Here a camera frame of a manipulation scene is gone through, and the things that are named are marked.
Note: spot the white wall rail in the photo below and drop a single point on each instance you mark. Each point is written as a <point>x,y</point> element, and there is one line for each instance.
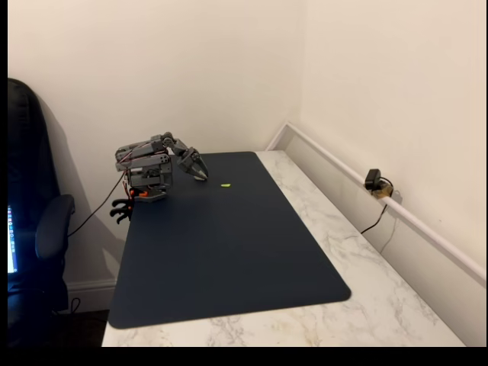
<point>400,213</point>

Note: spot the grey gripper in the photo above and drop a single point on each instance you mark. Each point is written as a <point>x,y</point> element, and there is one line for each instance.
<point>194,164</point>

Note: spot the black webcam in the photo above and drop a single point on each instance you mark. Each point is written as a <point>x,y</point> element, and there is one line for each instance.
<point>371,178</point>

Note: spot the laptop screen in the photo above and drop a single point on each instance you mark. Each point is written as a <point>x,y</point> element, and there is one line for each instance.
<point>12,240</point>

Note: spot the black office chair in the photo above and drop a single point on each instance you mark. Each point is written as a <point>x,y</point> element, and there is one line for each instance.
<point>26,171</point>

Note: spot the dark blue desk mat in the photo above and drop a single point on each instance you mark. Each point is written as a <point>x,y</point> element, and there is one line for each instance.
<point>228,244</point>

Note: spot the tan webcam mount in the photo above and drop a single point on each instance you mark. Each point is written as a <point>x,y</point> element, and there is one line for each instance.
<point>382,191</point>

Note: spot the white baseboard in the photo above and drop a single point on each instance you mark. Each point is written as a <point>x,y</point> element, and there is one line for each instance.
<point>91,293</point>

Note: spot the black table clamp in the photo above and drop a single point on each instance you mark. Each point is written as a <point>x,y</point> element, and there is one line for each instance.
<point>121,203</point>
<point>120,216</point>

